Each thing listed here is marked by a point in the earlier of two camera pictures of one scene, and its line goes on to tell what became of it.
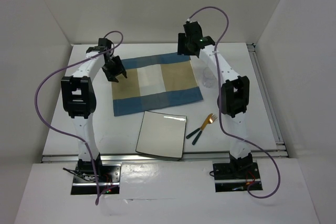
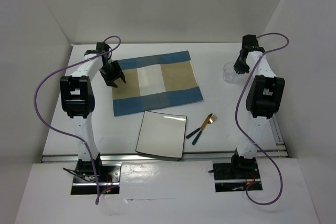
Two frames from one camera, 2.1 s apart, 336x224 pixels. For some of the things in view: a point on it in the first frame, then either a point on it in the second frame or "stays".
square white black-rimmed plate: x=162 y=134 stays
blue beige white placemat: x=155 y=82 stays
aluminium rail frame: x=281 y=152 stays
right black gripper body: x=187 y=48 -> x=241 y=66
